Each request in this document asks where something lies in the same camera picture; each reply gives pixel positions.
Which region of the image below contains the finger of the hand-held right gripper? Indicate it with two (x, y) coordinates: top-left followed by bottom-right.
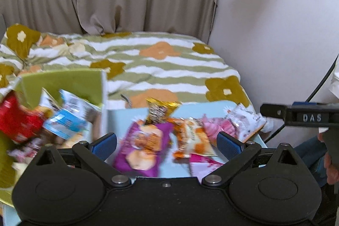
(260, 101), (306, 118)

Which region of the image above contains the orange snack packet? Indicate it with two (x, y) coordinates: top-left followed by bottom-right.
(169, 117), (215, 159)

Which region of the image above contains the black cable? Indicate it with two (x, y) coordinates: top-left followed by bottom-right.
(264, 53), (339, 143)

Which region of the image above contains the person's white shirt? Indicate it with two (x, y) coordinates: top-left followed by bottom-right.
(328, 75), (339, 101)

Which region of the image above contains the person's right hand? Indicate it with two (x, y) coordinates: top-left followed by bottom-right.
(317, 132), (339, 185)

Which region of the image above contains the crumpled white tissue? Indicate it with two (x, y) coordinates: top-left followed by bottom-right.
(261, 120), (274, 133)

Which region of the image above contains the pink striped snack packet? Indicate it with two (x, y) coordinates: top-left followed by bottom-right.
(202, 115), (237, 142)

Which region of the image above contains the white and blue snack packet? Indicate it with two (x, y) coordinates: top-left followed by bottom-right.
(43, 89), (101, 138)

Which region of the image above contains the white snack packet pink print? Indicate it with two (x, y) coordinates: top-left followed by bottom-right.
(225, 103), (267, 143)

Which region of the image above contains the person's leg in jeans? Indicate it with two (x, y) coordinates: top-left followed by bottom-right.
(293, 135), (329, 187)

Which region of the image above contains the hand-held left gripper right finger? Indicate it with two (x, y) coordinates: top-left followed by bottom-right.
(202, 132), (302, 187)

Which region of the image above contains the green cardboard box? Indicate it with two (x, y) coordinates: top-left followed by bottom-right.
(0, 68), (108, 207)

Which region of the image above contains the gold snack packet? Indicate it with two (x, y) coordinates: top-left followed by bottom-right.
(146, 97), (182, 125)

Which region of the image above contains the purple snack packet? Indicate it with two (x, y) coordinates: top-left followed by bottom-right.
(113, 121), (174, 178)

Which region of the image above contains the magenta snack packet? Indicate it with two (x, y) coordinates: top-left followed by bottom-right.
(189, 153), (226, 179)

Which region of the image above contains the floral striped blanket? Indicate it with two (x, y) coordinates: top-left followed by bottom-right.
(0, 23), (251, 110)

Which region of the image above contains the grey bed headboard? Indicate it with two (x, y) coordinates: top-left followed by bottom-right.
(0, 14), (7, 40)

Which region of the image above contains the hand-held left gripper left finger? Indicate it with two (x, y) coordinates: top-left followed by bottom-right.
(34, 132), (132, 187)

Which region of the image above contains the red snack packet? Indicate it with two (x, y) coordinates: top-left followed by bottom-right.
(0, 94), (46, 143)

